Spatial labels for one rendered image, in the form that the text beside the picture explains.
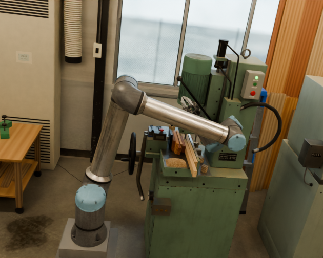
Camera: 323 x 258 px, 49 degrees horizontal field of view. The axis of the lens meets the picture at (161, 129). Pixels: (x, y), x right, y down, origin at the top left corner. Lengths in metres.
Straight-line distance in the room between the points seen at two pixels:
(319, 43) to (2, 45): 2.84
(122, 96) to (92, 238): 0.76
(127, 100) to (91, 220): 0.65
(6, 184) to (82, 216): 1.45
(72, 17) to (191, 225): 2.00
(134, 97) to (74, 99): 2.14
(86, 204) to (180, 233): 0.93
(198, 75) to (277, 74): 1.56
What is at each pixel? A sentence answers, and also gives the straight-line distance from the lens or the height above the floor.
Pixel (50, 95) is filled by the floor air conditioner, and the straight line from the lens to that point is 3.42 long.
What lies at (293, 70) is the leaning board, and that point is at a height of 1.24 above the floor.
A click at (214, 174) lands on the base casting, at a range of 2.34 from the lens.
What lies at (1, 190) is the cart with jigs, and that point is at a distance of 3.20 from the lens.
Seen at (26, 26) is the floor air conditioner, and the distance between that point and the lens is 3.31.
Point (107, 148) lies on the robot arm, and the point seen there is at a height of 1.09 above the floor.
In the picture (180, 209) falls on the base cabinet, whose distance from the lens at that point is 2.43.
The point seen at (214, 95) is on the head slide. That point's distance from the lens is 2.24.
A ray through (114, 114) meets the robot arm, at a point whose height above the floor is 1.28.
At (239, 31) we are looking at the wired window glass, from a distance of 3.65.
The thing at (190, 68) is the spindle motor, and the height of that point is 1.44.
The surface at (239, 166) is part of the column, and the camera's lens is 2.47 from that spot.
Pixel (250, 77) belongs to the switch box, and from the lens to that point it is 2.16.
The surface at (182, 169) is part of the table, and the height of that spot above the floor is 0.89.
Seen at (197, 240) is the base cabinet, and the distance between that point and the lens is 2.62.
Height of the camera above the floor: 1.95
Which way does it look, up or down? 24 degrees down
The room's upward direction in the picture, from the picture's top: 8 degrees clockwise
